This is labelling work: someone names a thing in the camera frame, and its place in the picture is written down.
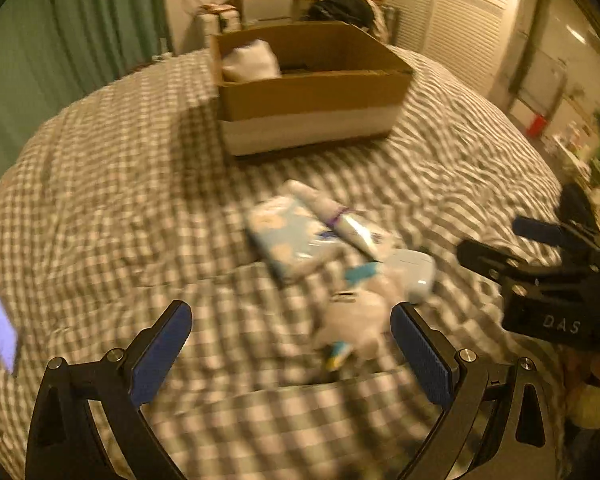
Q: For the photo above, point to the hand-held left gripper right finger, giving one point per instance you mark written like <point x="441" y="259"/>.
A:
<point x="425" y="355"/>

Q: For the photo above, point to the white louvered closet doors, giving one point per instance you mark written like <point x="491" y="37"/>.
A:
<point x="460" y="15"/>

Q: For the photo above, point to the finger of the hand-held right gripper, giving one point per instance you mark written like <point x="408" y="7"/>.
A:
<point x="495" y="265"/>
<point x="537" y="230"/>

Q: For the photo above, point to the white plastic bag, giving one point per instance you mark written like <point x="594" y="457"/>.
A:
<point x="250" y="62"/>

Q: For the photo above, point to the brown cardboard box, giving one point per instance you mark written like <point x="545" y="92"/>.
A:
<point x="310" y="110"/>

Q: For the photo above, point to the white tube with purple band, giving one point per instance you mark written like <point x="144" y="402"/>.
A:
<point x="340" y="220"/>

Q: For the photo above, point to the green curtain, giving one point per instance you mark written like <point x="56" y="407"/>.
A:
<point x="65" y="35"/>

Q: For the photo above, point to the grey checked blanket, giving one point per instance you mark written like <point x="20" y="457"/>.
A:
<point x="130" y="210"/>

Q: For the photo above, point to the blue patterned tissue pack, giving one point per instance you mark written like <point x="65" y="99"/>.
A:
<point x="290" y="240"/>

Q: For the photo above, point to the black bag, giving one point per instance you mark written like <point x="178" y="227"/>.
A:
<point x="342" y="7"/>

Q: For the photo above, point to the white cabinet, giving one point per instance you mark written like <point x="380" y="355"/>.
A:
<point x="265" y="5"/>

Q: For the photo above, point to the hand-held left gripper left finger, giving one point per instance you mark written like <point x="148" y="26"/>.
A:
<point x="160" y="355"/>

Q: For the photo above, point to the white plush toy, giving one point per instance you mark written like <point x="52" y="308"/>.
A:
<point x="352" y="317"/>

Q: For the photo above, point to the red container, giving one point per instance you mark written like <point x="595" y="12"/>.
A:
<point x="538" y="125"/>

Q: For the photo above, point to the light blue case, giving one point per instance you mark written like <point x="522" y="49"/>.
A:
<point x="412" y="272"/>

